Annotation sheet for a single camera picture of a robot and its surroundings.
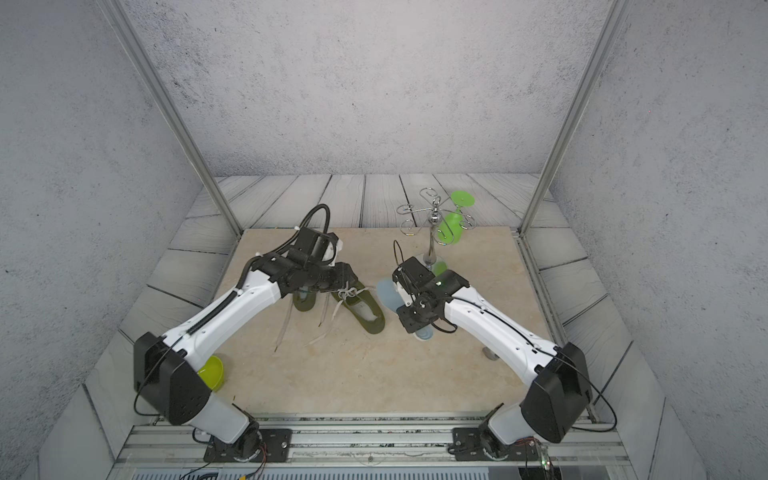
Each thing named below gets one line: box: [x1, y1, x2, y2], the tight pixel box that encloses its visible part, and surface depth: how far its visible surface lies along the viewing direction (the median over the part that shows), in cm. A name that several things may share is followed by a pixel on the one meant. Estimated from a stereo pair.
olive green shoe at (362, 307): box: [331, 281, 385, 334], surface depth 95 cm
